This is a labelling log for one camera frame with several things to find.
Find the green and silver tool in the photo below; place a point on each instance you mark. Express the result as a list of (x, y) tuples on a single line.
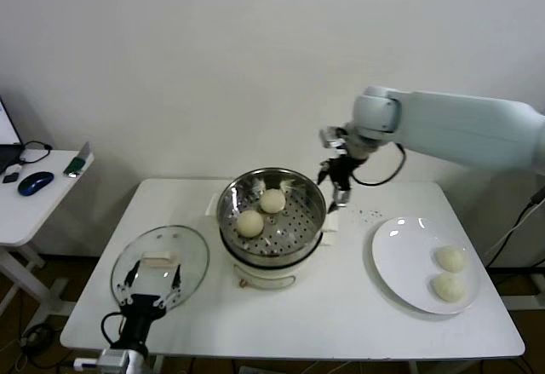
[(76, 164)]

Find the white steamed baozi bun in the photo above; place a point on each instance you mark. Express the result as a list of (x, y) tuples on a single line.
[(450, 259), (449, 287), (250, 223), (272, 201)]

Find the blue black computer mouse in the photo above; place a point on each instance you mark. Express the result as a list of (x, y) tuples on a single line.
[(35, 183)]

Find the scattered dark crumbs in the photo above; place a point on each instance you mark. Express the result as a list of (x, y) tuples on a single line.
[(367, 215)]

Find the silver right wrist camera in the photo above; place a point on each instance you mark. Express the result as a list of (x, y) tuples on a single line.
[(332, 139)]

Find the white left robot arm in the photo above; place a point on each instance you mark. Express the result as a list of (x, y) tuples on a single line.
[(138, 361)]

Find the black laptop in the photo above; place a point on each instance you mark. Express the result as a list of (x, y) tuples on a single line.
[(6, 157)]

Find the white electric cooking pot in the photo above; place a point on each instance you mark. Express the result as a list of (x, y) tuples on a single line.
[(264, 278)]

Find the white side table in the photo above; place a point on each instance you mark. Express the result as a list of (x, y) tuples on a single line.
[(38, 216)]

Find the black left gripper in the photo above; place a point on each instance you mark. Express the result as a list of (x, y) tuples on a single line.
[(138, 318)]

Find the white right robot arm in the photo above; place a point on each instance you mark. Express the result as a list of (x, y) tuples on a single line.
[(460, 127)]

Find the small black flat object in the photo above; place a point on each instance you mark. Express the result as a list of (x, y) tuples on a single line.
[(10, 178)]

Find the white round plate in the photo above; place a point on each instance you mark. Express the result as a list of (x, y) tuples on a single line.
[(404, 254)]

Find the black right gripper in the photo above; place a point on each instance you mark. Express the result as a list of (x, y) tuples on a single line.
[(342, 171)]

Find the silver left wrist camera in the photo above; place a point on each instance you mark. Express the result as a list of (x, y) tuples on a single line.
[(110, 359)]

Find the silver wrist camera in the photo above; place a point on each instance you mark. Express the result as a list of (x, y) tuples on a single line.
[(332, 139), (110, 359)]

